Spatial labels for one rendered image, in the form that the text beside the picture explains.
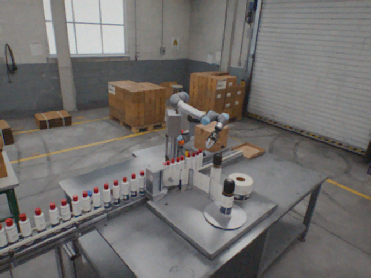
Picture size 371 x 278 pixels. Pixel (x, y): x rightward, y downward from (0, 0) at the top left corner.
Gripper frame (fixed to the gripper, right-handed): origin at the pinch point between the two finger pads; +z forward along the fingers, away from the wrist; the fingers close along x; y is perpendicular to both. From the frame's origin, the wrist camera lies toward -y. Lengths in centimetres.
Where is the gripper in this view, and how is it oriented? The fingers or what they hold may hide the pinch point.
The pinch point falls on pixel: (207, 147)
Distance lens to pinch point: 238.6
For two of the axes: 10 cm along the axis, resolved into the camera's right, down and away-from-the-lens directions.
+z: -5.0, 8.3, -2.4
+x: 8.6, 5.0, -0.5
